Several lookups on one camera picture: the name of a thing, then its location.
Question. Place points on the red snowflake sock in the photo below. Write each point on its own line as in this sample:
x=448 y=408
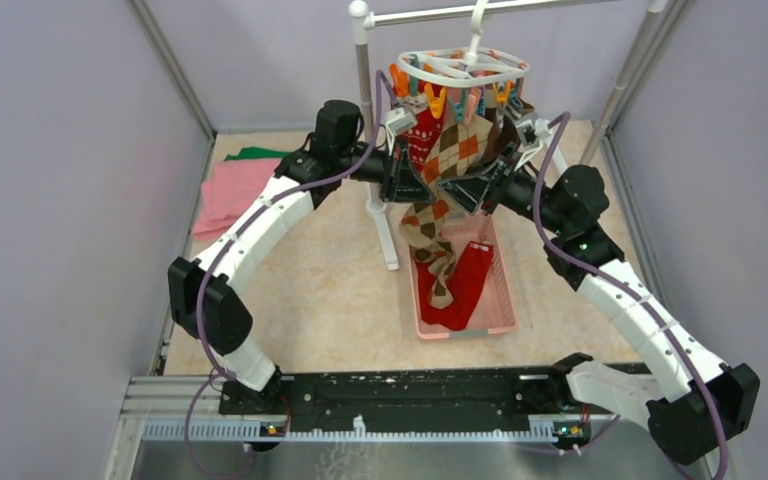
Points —
x=423 y=136

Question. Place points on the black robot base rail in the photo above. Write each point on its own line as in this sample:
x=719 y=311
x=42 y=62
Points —
x=505 y=404

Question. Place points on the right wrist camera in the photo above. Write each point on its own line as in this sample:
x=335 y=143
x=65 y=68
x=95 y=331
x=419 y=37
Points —
x=534 y=134

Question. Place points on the red santa sock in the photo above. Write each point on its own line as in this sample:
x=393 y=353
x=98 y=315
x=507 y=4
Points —
x=467 y=283
x=429 y=314

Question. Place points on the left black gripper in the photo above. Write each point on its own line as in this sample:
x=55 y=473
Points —
x=410 y=187

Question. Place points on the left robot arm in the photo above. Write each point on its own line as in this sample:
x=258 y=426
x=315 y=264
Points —
x=204 y=291

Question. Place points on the green folded cloth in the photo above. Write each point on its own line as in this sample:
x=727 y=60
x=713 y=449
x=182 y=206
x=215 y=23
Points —
x=256 y=153

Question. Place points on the argyle beige sock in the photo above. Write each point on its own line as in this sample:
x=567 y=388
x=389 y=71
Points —
x=503 y=133
x=459 y=147

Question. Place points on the metal drying rack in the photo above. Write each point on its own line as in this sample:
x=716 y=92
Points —
x=658 y=19

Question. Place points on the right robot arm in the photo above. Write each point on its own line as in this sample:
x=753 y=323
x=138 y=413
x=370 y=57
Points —
x=693 y=401

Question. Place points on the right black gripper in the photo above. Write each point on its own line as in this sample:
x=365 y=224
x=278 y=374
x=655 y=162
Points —
x=470 y=191

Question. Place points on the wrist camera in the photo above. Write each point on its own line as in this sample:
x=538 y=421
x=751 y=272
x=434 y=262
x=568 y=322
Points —
x=399 y=120
x=534 y=134

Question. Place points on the white clip sock hanger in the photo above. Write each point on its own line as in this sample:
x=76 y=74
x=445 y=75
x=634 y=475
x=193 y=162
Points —
x=465 y=67

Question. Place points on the pink folded cloth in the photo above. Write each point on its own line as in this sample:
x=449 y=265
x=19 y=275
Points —
x=229 y=193

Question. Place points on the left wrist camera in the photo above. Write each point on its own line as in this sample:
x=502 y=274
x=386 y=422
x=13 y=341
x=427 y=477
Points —
x=399 y=120

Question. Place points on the pink plastic basket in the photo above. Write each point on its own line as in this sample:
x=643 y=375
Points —
x=495 y=312

